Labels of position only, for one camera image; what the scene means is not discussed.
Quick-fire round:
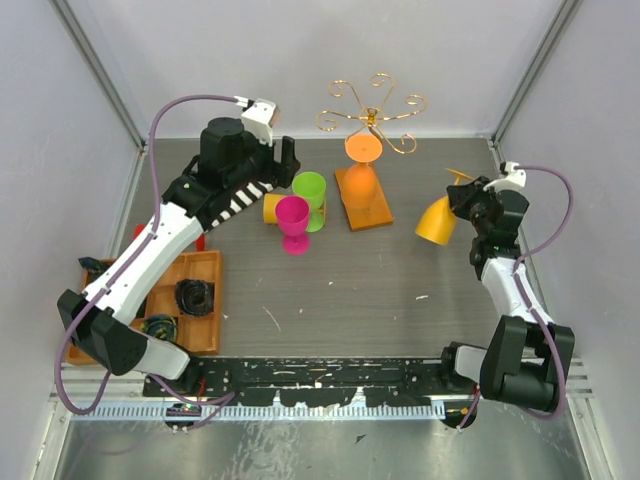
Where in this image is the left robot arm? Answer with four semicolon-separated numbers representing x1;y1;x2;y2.
57;117;301;396

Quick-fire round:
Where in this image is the yellow plastic wine glass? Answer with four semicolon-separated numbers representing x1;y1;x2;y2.
262;193;285;224

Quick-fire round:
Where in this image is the magenta plastic wine glass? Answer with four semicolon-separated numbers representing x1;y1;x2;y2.
275;195;311;255

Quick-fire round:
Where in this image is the gold wire wine glass rack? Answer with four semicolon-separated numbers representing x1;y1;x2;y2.
315;72;428;232

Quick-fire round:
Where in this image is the orange plastic wine glass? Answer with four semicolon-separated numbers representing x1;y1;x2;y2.
341;134;383;209

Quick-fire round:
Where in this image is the rolled blue-yellow tie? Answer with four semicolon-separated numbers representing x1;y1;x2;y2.
140;314;178;343

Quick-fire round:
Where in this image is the rolled dark orange-floral tie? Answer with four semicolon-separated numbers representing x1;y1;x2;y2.
78;257;109;283

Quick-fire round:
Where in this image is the yellow-orange plastic wine glass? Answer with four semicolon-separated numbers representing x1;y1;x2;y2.
415;194;457;246

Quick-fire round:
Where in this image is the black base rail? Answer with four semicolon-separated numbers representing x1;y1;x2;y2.
142;355;496;409

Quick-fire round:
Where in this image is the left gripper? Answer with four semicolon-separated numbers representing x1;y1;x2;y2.
226;125;301;193

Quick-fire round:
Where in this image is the white slotted cable duct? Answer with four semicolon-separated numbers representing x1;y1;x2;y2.
80;401;446;421

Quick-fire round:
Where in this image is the red plastic wine glass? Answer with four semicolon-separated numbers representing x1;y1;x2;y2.
132;224;206;252

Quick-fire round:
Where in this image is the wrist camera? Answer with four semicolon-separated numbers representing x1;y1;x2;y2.
483;162;527;193
235;96;280;147

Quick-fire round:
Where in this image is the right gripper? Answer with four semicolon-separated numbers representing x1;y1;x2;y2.
447;176;502;238

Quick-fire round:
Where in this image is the green plastic wine glass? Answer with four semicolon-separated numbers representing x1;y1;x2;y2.
292;171;327;233

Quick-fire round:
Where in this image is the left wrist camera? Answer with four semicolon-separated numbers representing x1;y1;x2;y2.
235;96;280;147

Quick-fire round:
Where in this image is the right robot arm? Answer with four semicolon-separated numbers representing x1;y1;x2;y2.
438;177;575;416

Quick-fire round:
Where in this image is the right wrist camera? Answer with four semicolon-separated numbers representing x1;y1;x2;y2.
483;162;527;193

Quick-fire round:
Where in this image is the black white striped cloth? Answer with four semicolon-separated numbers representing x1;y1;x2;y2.
211;180;275;228

